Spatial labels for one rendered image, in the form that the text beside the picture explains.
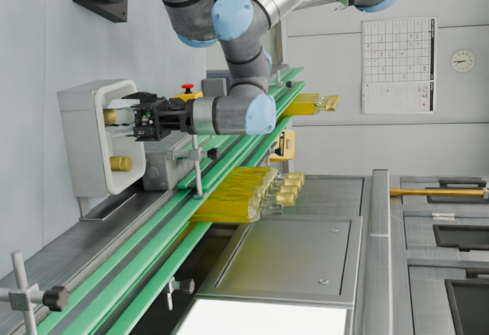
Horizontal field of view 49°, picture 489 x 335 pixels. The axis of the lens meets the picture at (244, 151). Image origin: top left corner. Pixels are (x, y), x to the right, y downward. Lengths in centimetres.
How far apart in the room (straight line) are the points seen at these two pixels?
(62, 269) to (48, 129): 28
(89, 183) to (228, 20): 45
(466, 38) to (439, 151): 145
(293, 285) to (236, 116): 42
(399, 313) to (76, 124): 75
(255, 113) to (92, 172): 37
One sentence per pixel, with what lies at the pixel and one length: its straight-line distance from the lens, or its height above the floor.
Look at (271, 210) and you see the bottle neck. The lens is 129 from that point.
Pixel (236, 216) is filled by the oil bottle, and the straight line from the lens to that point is 130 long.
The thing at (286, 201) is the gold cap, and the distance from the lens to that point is 133.
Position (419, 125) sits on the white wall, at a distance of 731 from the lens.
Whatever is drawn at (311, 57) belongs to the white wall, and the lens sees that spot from 721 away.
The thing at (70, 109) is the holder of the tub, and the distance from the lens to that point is 113.
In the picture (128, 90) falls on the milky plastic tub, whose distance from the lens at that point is 124.
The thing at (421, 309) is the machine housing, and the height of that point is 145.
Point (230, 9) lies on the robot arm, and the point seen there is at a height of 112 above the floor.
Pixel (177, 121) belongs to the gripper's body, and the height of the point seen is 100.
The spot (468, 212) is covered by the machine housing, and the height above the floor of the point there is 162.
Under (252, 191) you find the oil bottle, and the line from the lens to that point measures 134.
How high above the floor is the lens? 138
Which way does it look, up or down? 15 degrees down
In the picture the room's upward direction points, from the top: 90 degrees clockwise
